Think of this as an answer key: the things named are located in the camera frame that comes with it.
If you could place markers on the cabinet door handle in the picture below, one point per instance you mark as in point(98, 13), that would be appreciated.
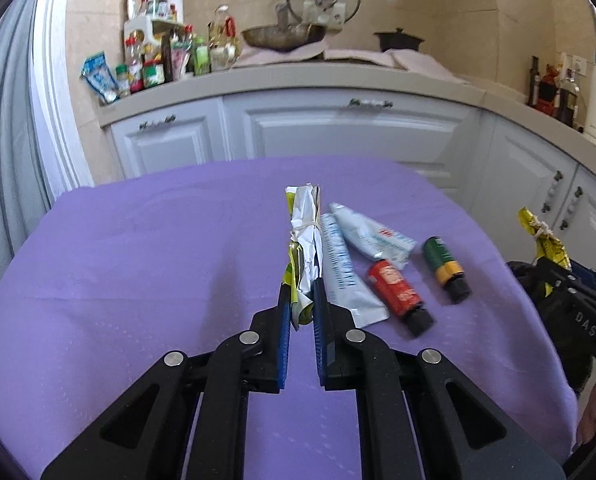
point(552, 192)
point(571, 208)

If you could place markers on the white blue lettered tube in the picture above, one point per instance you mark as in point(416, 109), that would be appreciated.
point(344, 288)

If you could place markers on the green gold bottle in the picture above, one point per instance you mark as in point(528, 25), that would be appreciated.
point(448, 273)

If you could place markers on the dark glass bottle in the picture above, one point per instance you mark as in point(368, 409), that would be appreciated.
point(534, 82)

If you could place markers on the dark soy sauce bottle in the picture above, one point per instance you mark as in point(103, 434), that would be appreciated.
point(568, 102)

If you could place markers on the metal wok pan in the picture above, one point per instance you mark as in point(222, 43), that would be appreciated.
point(283, 36)

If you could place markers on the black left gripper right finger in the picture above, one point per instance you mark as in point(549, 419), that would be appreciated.
point(419, 416)

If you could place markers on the left cabinet handle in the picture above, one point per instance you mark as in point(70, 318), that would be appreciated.
point(157, 123)

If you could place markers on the pink cloth on stove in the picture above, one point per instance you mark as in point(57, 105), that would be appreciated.
point(399, 59)

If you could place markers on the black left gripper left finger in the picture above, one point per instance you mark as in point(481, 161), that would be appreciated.
point(186, 417)

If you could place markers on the blue white snack bag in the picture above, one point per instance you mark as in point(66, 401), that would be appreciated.
point(99, 77)

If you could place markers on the red labelled bottle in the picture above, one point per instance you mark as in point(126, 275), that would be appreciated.
point(547, 91)

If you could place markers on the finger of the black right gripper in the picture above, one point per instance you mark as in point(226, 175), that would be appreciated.
point(579, 278)
point(536, 282)

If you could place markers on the drawer handle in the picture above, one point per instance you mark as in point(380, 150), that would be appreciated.
point(373, 104)

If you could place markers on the purple tablecloth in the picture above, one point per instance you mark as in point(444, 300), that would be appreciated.
point(114, 277)

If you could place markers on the black cast iron pot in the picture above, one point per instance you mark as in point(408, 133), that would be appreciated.
point(398, 40)

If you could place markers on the white light blue tube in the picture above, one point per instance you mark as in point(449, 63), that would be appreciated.
point(371, 238)

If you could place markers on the yellow foil wrapper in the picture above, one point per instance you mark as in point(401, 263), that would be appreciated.
point(547, 243)

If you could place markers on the red tube black cap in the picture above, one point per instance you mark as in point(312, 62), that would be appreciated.
point(400, 297)

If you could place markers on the white spice rack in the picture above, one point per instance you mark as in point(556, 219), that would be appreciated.
point(149, 30)

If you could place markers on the silver yellow wrapper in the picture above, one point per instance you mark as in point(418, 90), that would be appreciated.
point(305, 251)

